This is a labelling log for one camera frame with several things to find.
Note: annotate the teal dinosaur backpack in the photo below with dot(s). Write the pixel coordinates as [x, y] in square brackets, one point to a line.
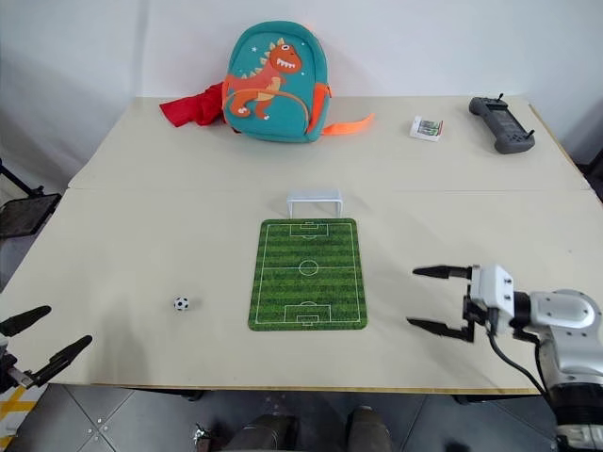
[278, 113]

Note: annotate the black metal stand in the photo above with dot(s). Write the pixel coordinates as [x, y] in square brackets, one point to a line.
[26, 212]

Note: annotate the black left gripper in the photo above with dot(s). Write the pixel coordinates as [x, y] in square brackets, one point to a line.
[9, 372]

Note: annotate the small white toy goal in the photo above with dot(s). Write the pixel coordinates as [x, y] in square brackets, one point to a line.
[314, 195]

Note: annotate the small soccer ball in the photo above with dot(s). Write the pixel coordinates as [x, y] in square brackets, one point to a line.
[181, 303]

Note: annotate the red cloth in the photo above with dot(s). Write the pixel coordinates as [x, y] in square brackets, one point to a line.
[190, 107]

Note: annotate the dark rounded shape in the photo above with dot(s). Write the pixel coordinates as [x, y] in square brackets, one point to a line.
[266, 435]
[368, 431]

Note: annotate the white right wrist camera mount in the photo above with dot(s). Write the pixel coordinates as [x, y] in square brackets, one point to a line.
[494, 289]

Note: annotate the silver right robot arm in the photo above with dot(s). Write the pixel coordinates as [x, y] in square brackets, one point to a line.
[567, 325]

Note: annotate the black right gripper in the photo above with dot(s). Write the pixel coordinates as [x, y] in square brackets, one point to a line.
[477, 311]

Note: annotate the grey handheld remote controller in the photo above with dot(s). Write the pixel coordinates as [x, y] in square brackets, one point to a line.
[502, 125]

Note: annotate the green soccer field mat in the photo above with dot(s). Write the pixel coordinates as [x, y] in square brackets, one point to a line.
[308, 292]

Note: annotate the small white battery pack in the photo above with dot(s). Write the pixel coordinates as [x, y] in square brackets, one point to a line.
[426, 128]

